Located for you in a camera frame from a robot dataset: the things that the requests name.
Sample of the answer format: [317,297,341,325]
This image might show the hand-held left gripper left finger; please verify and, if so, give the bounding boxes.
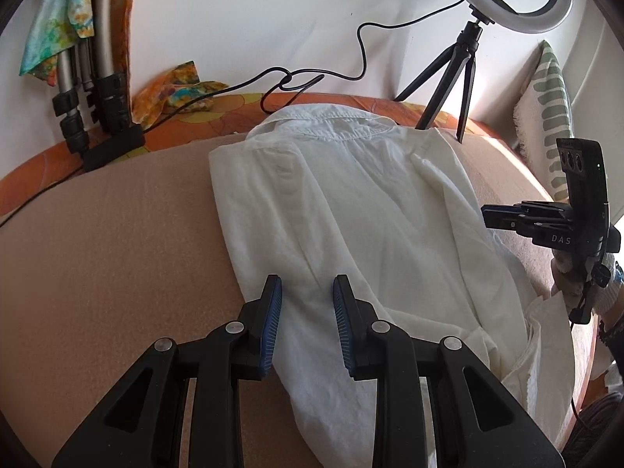
[51,274,284,468]

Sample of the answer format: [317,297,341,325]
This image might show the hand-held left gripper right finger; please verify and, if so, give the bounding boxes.
[332,274,559,468]

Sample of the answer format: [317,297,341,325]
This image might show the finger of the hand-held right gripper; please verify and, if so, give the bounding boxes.
[482,200,572,235]

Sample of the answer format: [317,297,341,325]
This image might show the white shirt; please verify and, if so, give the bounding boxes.
[209,104,576,468]

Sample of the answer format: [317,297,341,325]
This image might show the person's right forearm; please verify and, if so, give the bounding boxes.
[599,302,624,353]

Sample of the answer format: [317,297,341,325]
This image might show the person's right hand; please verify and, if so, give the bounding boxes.
[550,248,624,323]

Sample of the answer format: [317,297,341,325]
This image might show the green striped pillow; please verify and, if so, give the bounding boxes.
[513,41,573,200]

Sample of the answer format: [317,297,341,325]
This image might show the small black tripod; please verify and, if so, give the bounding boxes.
[394,18,489,144]

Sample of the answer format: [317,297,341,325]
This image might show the orange floral bed sheet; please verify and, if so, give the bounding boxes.
[0,92,605,449]

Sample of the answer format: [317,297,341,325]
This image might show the person's striped pants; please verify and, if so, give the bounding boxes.
[560,390,624,468]

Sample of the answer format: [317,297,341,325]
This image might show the orange green patterned cloth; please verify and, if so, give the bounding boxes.
[131,61,230,125]

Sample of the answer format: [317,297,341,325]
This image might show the folded silver tripod stand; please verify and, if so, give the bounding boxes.
[53,0,147,172]

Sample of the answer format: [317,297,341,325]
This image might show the colourful tie-dye scarf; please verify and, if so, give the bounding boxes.
[19,0,96,81]

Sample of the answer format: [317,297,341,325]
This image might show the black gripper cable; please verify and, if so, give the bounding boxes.
[568,273,610,430]

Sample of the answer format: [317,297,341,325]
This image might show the black ring light cable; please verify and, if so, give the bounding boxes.
[0,0,518,227]

